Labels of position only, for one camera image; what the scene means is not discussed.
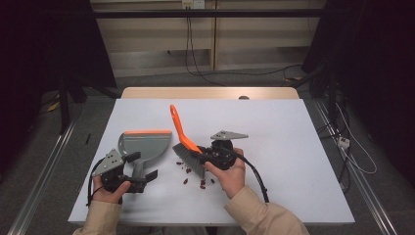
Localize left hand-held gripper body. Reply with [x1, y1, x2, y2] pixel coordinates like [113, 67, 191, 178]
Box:
[91, 148, 147, 194]

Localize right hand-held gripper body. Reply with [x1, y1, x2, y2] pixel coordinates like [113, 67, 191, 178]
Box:
[203, 129, 250, 171]

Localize grey dustpan with orange edge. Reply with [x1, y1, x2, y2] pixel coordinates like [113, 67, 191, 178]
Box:
[116, 129, 173, 181]

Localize red kidney beans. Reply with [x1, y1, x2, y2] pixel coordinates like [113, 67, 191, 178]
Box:
[175, 161, 216, 191]

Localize orange brush with grey bristles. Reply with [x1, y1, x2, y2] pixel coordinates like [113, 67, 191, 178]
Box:
[169, 104, 208, 180]

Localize person's right hand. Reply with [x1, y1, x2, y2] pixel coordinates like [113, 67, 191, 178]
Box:
[205, 148, 247, 201]

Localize person's left hand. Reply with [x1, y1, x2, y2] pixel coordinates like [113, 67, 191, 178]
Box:
[92, 176, 132, 205]

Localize white table sheet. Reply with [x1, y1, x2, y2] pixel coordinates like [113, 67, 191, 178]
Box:
[68, 98, 356, 226]

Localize wooden table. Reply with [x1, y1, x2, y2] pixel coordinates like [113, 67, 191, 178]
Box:
[120, 86, 300, 100]

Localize white power strip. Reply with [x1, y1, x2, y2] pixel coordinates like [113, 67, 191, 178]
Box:
[337, 136, 351, 150]

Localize black curtain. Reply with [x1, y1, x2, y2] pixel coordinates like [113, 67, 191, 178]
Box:
[0, 0, 117, 165]
[301, 0, 415, 187]

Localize black horizontal bar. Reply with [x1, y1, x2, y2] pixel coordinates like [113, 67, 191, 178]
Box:
[91, 9, 327, 20]

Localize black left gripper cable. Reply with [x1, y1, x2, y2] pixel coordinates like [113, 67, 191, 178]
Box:
[85, 158, 106, 208]

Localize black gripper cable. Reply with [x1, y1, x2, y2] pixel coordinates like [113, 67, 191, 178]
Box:
[228, 148, 270, 204]
[85, 158, 106, 208]

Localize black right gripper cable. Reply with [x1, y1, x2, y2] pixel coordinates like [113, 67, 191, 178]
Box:
[228, 148, 270, 204]

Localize metal floor rail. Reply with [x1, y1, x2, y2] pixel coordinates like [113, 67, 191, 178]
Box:
[8, 119, 78, 235]
[313, 99, 398, 235]

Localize black wall cable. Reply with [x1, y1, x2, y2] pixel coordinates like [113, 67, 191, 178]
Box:
[184, 8, 226, 87]
[188, 8, 216, 82]

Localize white floor cable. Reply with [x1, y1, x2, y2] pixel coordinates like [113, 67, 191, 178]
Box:
[335, 103, 378, 175]

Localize white wall socket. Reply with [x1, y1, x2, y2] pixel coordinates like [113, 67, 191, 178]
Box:
[181, 0, 206, 10]

